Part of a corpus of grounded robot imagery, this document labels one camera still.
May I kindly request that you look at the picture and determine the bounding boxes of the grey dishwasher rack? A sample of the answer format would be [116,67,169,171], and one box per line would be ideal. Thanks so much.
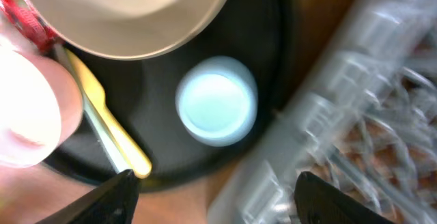
[207,0,436,223]

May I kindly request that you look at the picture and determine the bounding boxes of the yellow plastic knife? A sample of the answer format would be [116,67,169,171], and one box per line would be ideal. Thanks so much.
[66,49,152,179]

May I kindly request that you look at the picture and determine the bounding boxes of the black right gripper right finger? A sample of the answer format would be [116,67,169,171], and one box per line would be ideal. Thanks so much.
[294,171,393,224]

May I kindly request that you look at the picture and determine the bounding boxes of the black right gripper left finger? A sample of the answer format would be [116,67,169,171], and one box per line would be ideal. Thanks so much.
[38,169,139,224]

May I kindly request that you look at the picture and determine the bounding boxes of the pink cup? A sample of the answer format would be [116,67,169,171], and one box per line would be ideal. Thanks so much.
[1,21,83,167]

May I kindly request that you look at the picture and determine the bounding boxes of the black round tray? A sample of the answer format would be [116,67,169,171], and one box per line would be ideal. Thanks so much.
[68,0,297,193]

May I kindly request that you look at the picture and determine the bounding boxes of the red snack wrapper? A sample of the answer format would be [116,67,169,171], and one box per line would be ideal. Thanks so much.
[1,0,64,53]

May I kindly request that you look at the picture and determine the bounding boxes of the beige bowl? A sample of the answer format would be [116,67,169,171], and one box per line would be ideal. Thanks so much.
[29,0,226,60]

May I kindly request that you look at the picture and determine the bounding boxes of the light blue cup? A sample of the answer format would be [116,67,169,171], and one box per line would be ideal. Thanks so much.
[175,56,258,147]

